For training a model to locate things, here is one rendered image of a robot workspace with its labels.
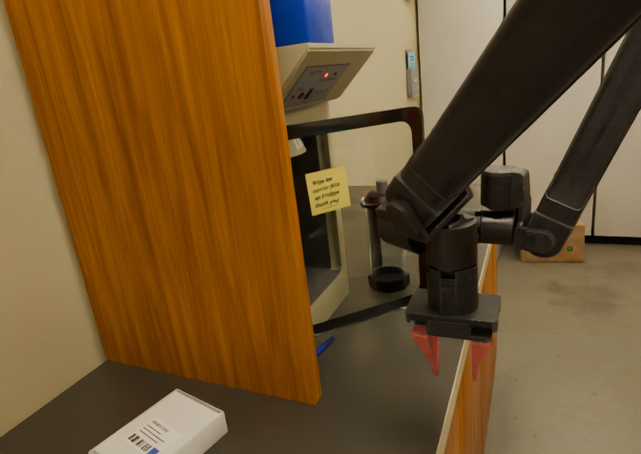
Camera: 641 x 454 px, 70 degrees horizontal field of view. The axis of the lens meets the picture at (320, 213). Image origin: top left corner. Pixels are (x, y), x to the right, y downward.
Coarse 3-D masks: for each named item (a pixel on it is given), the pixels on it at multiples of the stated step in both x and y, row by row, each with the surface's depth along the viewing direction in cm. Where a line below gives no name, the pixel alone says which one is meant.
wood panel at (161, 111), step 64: (64, 0) 72; (128, 0) 67; (192, 0) 62; (256, 0) 59; (64, 64) 76; (128, 64) 70; (192, 64) 66; (256, 64) 62; (64, 128) 80; (128, 128) 74; (192, 128) 69; (256, 128) 65; (64, 192) 86; (128, 192) 79; (192, 192) 73; (256, 192) 68; (128, 256) 84; (192, 256) 77; (256, 256) 72; (128, 320) 90; (192, 320) 82; (256, 320) 76; (256, 384) 81
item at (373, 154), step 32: (288, 128) 76; (320, 128) 78; (352, 128) 80; (384, 128) 82; (416, 128) 85; (320, 160) 79; (352, 160) 81; (384, 160) 84; (352, 192) 83; (384, 192) 85; (320, 224) 82; (352, 224) 84; (320, 256) 84; (352, 256) 86; (384, 256) 89; (416, 256) 92; (320, 288) 85; (352, 288) 88; (384, 288) 90; (416, 288) 93; (320, 320) 87; (352, 320) 89
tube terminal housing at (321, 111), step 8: (320, 104) 97; (328, 104) 101; (288, 112) 85; (296, 112) 87; (304, 112) 91; (312, 112) 94; (320, 112) 97; (328, 112) 101; (288, 120) 85; (296, 120) 87; (304, 120) 91; (312, 120) 94
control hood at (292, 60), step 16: (288, 48) 67; (304, 48) 66; (320, 48) 70; (336, 48) 75; (352, 48) 82; (368, 48) 90; (288, 64) 68; (304, 64) 69; (320, 64) 75; (352, 64) 89; (288, 80) 69; (336, 96) 97
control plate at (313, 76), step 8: (336, 64) 81; (344, 64) 85; (304, 72) 72; (312, 72) 74; (320, 72) 78; (328, 72) 81; (304, 80) 74; (312, 80) 77; (320, 80) 81; (328, 80) 84; (336, 80) 88; (296, 88) 74; (304, 88) 77; (312, 88) 80; (320, 88) 84; (328, 88) 88; (288, 96) 74; (296, 96) 77; (304, 96) 80; (312, 96) 84; (320, 96) 88; (288, 104) 77; (296, 104) 80
